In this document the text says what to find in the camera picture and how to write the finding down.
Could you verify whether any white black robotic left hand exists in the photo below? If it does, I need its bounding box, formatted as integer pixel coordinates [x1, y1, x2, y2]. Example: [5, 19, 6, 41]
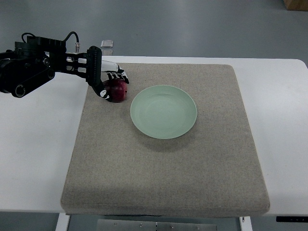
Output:
[98, 64, 129, 102]

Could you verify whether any red apple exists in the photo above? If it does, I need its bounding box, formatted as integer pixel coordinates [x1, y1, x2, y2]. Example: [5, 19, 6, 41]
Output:
[103, 78, 128, 103]

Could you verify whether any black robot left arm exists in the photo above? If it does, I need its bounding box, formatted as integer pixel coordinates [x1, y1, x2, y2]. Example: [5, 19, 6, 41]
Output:
[0, 33, 104, 98]

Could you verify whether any lower clear floor plate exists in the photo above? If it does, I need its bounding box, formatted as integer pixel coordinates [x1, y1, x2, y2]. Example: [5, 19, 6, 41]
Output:
[102, 49, 113, 56]

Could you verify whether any clear floor plate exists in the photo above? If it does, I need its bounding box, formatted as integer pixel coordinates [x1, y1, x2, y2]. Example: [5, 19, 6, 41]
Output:
[101, 40, 114, 48]
[102, 49, 113, 56]

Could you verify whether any upper clear floor plate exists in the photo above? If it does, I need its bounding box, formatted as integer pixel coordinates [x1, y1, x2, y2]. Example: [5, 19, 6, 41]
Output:
[101, 40, 114, 48]

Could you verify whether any light green ceramic plate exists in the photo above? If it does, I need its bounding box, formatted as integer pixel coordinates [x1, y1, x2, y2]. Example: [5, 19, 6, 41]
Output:
[130, 85, 197, 140]

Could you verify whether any beige square fabric cushion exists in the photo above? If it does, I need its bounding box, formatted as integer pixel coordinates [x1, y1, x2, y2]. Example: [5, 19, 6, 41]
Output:
[61, 64, 270, 218]

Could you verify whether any white left table leg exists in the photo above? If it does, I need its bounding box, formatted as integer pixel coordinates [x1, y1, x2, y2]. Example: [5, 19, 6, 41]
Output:
[55, 213, 70, 231]

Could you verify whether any white table leg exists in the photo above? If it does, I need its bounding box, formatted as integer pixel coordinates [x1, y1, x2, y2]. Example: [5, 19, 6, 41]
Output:
[55, 213, 70, 231]
[239, 217, 253, 231]

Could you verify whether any cardboard box corner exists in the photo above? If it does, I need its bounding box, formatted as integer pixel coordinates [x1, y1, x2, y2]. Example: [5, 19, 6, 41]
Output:
[283, 0, 308, 12]

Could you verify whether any white right table leg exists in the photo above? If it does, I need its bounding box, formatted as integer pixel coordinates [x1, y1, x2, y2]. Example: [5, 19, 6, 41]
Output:
[239, 217, 253, 231]

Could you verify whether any black table control panel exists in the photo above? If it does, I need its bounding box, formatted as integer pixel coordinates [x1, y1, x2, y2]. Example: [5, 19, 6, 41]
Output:
[276, 216, 308, 223]

